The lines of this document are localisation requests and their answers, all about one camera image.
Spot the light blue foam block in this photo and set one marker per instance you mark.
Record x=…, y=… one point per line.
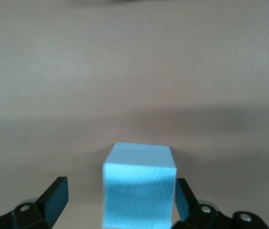
x=139, y=190

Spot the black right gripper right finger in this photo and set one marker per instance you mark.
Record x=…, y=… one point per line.
x=189, y=205

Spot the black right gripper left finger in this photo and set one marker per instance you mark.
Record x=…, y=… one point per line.
x=53, y=202

